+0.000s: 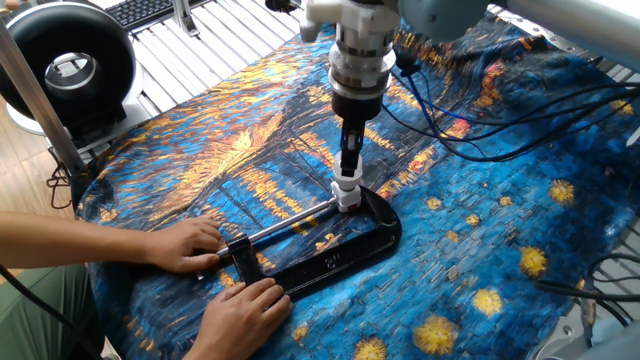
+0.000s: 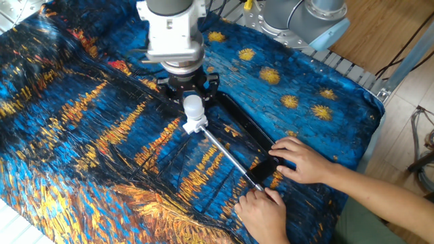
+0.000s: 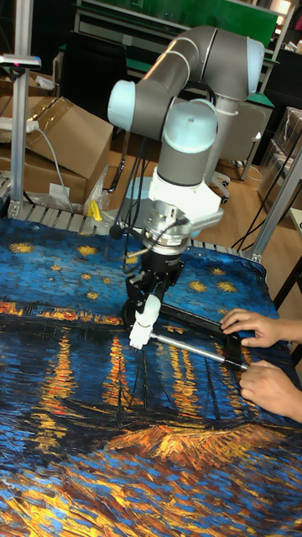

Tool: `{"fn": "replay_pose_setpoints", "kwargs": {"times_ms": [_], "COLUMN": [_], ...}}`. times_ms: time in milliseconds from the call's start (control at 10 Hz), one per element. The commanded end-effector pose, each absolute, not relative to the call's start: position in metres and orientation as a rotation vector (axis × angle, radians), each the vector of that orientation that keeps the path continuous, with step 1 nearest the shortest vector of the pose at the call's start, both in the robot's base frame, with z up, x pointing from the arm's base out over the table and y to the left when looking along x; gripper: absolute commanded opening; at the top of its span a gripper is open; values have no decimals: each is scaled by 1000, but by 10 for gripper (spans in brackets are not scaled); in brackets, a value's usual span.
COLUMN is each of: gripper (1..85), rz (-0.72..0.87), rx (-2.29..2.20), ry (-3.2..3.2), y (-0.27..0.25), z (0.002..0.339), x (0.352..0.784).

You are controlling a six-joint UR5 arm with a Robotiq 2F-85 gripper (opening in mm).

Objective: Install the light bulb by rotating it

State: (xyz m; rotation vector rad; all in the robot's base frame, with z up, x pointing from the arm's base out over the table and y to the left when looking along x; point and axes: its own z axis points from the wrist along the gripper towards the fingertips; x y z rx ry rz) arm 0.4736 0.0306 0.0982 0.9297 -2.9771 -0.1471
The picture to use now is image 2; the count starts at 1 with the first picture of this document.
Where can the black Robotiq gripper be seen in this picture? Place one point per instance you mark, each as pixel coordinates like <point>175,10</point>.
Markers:
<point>184,83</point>

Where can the white light bulb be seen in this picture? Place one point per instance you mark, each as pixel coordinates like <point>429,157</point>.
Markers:
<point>194,106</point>

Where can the black C-clamp with silver screw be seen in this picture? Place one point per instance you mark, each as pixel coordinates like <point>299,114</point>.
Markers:
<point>261,171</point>

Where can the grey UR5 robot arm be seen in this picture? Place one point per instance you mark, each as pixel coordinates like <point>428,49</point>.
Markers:
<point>298,20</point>

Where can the person's right forearm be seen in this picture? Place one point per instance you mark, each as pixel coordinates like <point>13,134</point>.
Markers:
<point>383,198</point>

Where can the person's right hand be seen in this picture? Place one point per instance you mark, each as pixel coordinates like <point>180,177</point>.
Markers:
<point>306,161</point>

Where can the person's left hand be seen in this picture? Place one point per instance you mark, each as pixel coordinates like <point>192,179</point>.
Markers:
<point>264,213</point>

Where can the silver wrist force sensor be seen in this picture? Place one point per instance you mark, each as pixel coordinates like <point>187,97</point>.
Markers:
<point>183,66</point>

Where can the white vented wrist housing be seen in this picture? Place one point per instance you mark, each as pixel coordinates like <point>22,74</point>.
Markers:
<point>173,30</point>

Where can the starry night painting tablecloth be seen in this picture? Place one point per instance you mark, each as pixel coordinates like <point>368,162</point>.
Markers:
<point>271,84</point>

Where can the yellow plastic item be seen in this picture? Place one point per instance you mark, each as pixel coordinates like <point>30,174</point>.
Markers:
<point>248,4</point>

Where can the green trousers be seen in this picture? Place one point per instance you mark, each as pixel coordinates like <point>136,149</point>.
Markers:
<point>359,227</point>

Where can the aluminium frame bar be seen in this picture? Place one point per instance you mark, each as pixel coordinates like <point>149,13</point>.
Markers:
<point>407,61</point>

